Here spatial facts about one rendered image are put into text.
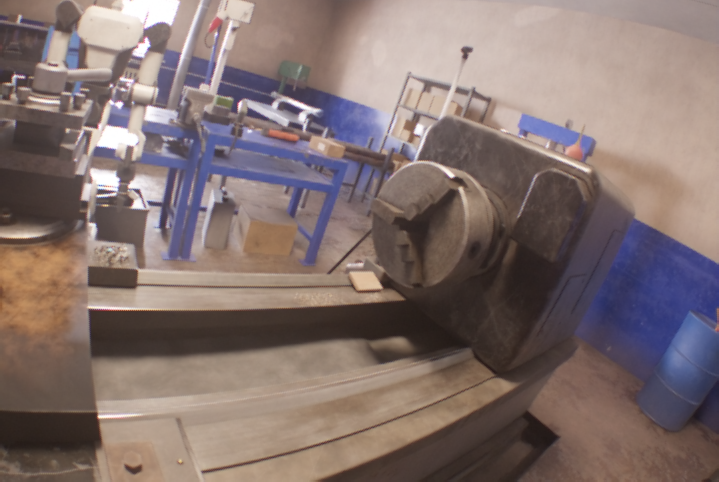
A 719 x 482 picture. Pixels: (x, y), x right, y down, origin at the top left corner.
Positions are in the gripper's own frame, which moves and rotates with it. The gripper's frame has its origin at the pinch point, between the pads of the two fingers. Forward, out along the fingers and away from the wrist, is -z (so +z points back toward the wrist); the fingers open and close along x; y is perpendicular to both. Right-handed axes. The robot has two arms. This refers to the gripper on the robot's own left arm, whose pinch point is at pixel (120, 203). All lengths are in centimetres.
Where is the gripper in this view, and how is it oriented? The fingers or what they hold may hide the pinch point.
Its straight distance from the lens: 181.3
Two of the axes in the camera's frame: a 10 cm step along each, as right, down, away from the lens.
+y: 8.1, 1.5, 5.6
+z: 2.4, -9.7, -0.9
